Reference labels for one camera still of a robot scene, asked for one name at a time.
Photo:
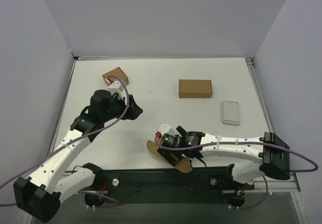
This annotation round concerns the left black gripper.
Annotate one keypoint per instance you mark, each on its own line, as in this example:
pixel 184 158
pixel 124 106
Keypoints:
pixel 129 107

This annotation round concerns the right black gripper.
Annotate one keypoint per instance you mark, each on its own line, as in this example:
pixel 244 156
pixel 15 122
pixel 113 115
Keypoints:
pixel 168 154

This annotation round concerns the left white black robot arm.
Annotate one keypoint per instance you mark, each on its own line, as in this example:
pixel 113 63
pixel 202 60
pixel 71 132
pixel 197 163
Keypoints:
pixel 43 191

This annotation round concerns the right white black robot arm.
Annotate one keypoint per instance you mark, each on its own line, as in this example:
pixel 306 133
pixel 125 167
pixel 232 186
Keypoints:
pixel 267 155

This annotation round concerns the small square cardboard box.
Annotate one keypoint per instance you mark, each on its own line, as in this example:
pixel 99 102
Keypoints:
pixel 119 73

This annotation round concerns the rectangular closed cardboard box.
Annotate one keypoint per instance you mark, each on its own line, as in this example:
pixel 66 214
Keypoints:
pixel 201 89

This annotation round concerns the small white flat box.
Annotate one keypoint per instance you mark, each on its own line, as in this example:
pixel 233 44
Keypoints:
pixel 229 112

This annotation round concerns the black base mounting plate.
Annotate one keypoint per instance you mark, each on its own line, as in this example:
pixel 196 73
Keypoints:
pixel 168 186

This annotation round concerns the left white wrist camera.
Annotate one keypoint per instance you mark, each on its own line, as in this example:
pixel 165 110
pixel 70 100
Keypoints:
pixel 116 87

